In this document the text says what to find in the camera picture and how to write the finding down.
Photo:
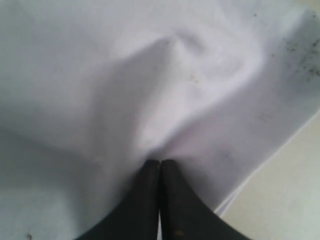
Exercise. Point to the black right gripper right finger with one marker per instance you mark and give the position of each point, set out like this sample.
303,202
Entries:
183,214

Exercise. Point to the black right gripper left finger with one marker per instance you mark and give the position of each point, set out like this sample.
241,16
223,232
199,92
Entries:
136,217

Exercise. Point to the white t-shirt red lettering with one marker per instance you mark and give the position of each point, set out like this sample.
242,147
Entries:
90,89

